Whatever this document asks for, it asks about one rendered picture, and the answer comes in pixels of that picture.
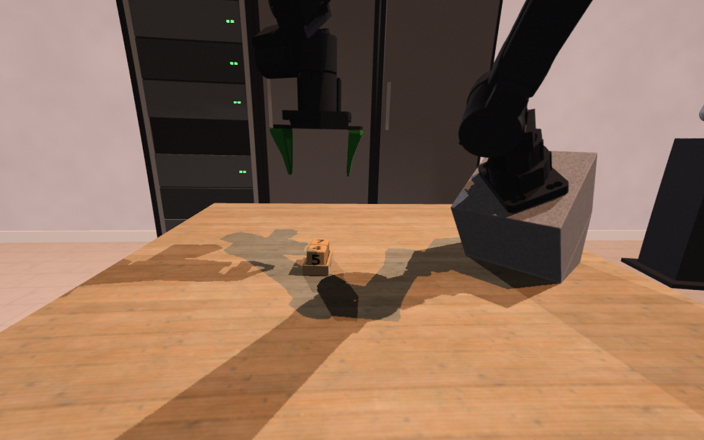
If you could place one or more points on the orange number cube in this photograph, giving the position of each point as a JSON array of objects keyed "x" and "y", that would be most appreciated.
[
  {"x": 317, "y": 254},
  {"x": 321, "y": 242}
]

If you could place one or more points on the orange open-top tray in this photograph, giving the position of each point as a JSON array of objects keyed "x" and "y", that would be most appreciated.
[{"x": 318, "y": 270}]

